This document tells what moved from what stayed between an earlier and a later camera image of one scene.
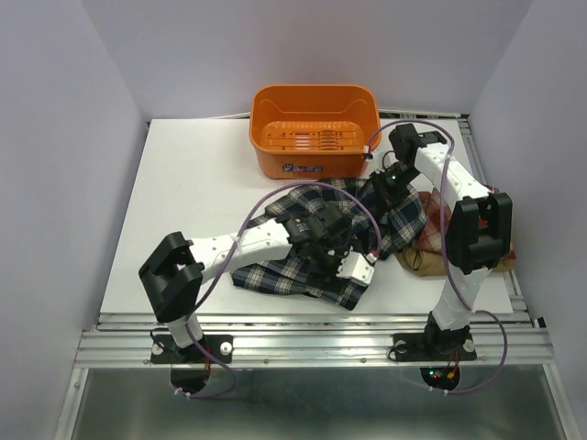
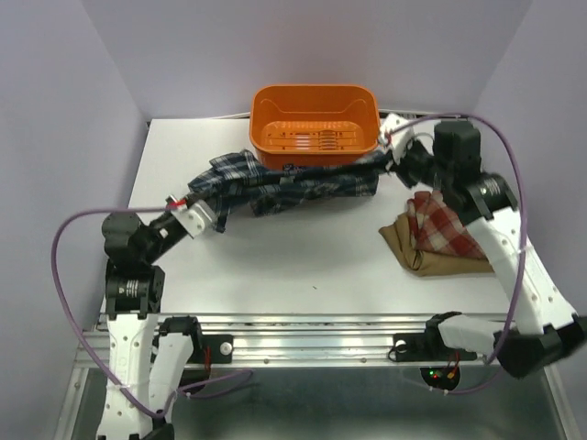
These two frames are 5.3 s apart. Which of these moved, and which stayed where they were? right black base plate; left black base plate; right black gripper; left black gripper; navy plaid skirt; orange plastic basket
Moved: right black gripper; left black gripper; navy plaid skirt
Stayed: left black base plate; orange plastic basket; right black base plate
